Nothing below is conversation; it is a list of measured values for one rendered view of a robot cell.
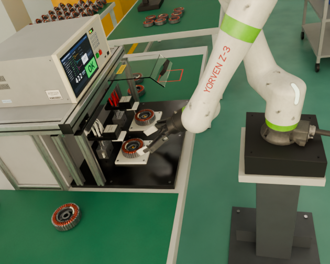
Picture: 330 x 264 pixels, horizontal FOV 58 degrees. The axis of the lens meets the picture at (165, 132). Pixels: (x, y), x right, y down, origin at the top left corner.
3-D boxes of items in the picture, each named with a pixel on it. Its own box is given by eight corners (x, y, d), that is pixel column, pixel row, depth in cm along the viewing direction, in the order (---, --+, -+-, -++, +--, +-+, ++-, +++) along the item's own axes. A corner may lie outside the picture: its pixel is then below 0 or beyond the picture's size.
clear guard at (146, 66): (172, 63, 154) (170, 53, 150) (164, 87, 135) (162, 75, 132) (114, 68, 162) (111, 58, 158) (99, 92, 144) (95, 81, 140)
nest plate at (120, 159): (153, 142, 144) (152, 140, 143) (146, 164, 132) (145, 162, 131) (124, 142, 147) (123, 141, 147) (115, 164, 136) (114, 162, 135)
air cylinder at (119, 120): (127, 118, 164) (124, 110, 161) (123, 127, 158) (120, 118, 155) (118, 119, 165) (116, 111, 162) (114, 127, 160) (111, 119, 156)
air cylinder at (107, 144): (113, 147, 146) (110, 139, 142) (109, 158, 140) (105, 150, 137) (104, 148, 147) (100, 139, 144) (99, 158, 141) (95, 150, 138)
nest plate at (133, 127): (162, 113, 162) (162, 111, 161) (156, 130, 151) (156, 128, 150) (136, 114, 166) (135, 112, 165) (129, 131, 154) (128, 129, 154)
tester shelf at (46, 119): (125, 53, 159) (122, 45, 156) (73, 134, 108) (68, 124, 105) (53, 61, 170) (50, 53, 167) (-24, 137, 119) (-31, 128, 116)
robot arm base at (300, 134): (330, 130, 119) (334, 118, 116) (329, 154, 109) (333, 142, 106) (264, 119, 129) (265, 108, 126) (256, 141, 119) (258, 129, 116)
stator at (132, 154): (148, 142, 142) (146, 136, 140) (142, 158, 133) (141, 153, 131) (126, 143, 145) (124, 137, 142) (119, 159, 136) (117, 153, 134)
